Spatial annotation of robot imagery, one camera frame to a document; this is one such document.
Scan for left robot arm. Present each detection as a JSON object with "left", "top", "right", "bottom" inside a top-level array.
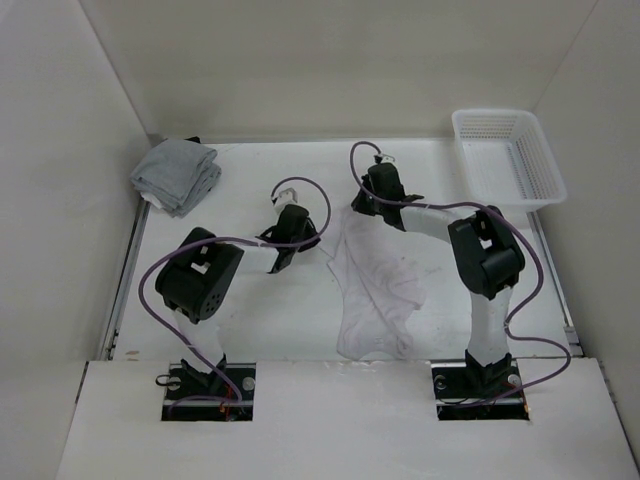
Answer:
[{"left": 138, "top": 203, "right": 323, "bottom": 401}]

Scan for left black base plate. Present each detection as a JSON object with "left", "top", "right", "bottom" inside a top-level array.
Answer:
[{"left": 155, "top": 360, "right": 256, "bottom": 423}]

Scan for folded grey tank tops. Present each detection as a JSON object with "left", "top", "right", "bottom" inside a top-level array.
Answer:
[{"left": 130, "top": 139, "right": 222, "bottom": 218}]

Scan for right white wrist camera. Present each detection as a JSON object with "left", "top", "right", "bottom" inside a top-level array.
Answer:
[{"left": 374, "top": 152, "right": 396, "bottom": 164}]

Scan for white plastic basket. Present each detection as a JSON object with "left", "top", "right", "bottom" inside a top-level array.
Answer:
[{"left": 451, "top": 108, "right": 567, "bottom": 213}]

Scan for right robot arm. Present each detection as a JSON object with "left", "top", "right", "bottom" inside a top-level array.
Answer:
[{"left": 351, "top": 154, "right": 525, "bottom": 397}]

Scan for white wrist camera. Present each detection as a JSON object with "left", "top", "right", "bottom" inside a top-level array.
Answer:
[
  {"left": 271, "top": 187, "right": 298, "bottom": 213},
  {"left": 374, "top": 152, "right": 396, "bottom": 164}
]

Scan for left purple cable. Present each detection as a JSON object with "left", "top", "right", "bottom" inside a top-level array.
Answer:
[{"left": 137, "top": 178, "right": 333, "bottom": 416}]

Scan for white tank top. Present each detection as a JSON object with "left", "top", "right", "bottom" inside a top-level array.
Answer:
[{"left": 321, "top": 207, "right": 427, "bottom": 360}]

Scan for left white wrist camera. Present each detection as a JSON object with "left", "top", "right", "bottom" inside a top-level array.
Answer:
[{"left": 271, "top": 187, "right": 298, "bottom": 213}]

